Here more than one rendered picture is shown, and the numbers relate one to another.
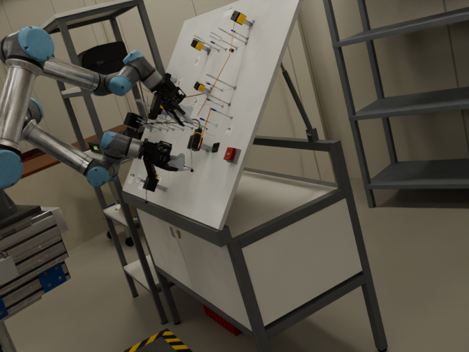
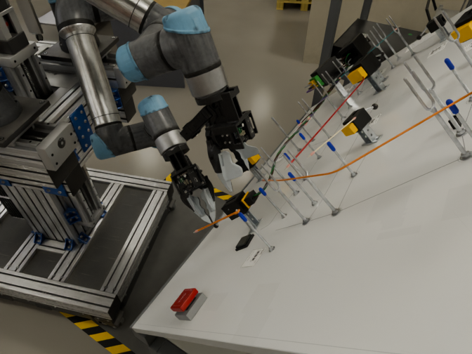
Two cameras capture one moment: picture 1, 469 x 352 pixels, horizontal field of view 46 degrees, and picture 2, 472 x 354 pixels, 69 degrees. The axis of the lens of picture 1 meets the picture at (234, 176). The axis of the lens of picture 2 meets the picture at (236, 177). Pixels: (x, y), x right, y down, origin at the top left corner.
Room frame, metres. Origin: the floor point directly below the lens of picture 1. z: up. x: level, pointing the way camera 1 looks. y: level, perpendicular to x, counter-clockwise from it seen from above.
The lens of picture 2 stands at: (1.94, -0.32, 1.78)
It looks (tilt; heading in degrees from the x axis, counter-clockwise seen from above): 45 degrees down; 57
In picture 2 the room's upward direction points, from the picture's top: straight up
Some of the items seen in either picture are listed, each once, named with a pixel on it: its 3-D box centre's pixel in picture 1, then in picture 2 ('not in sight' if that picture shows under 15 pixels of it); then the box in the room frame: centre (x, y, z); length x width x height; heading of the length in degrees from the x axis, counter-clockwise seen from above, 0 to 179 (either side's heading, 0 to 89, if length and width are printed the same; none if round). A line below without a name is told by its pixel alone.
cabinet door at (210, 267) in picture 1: (209, 269); not in sight; (2.20, 0.21, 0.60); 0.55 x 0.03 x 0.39; 26
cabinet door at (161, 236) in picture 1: (163, 243); not in sight; (2.70, 0.45, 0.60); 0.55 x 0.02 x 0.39; 26
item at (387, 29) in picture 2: (121, 140); (378, 46); (3.29, 0.59, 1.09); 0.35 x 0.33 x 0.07; 26
